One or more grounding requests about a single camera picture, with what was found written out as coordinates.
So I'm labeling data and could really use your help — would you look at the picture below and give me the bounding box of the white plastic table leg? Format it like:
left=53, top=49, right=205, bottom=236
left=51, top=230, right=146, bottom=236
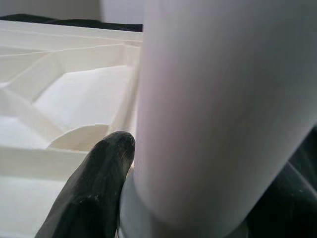
left=118, top=0, right=317, bottom=238

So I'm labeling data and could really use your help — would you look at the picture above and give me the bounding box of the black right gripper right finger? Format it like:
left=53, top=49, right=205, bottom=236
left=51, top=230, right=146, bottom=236
left=247, top=160, right=317, bottom=238

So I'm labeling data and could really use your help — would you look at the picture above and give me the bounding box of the white plastic children table top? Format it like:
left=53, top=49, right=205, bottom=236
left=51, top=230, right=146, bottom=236
left=0, top=19, right=144, bottom=238

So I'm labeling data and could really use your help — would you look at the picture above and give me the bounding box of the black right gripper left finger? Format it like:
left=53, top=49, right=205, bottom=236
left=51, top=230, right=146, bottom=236
left=36, top=130, right=136, bottom=238

